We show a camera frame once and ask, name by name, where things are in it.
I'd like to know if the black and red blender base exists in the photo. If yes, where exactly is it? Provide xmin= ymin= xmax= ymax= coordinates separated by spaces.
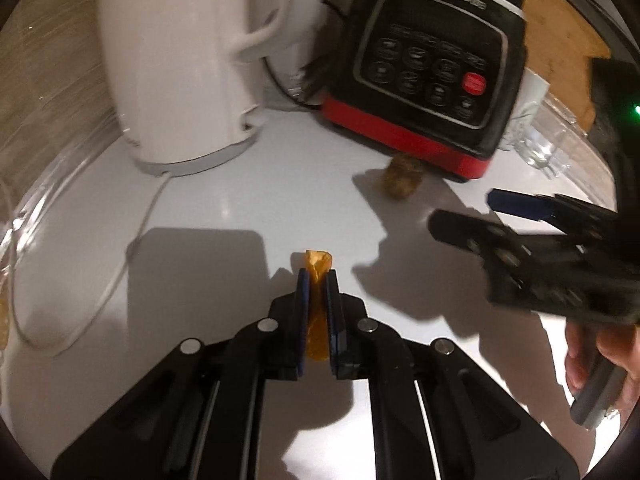
xmin=320 ymin=0 xmax=532 ymax=184

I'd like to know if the black blender power cable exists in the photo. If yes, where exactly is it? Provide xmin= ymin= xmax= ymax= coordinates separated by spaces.
xmin=262 ymin=0 xmax=352 ymax=111

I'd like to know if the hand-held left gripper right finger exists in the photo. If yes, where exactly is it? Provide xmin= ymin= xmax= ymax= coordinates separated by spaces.
xmin=325 ymin=269 xmax=583 ymax=480

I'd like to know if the white mug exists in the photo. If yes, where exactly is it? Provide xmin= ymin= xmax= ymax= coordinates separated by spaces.
xmin=510 ymin=69 xmax=552 ymax=126

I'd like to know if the wooden cutting board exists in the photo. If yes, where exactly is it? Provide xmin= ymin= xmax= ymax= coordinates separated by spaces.
xmin=520 ymin=0 xmax=615 ymax=122

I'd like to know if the person's right hand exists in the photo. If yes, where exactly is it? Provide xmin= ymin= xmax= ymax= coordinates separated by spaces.
xmin=565 ymin=320 xmax=640 ymax=416

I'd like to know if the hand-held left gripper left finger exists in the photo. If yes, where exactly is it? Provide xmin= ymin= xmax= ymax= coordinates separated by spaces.
xmin=50 ymin=269 xmax=307 ymax=480

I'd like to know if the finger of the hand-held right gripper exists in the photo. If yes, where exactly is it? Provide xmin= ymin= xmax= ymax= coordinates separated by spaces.
xmin=429 ymin=209 xmax=532 ymax=267
xmin=487 ymin=188 xmax=621 ymax=228

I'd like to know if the clear glass cup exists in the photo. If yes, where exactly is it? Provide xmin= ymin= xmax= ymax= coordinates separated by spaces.
xmin=509 ymin=102 xmax=577 ymax=180

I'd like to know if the orange plastic wrapper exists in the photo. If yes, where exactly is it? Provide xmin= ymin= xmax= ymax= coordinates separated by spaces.
xmin=304 ymin=248 xmax=334 ymax=363

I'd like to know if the white electric kettle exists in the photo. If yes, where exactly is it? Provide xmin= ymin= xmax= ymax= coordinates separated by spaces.
xmin=97 ymin=0 xmax=297 ymax=179

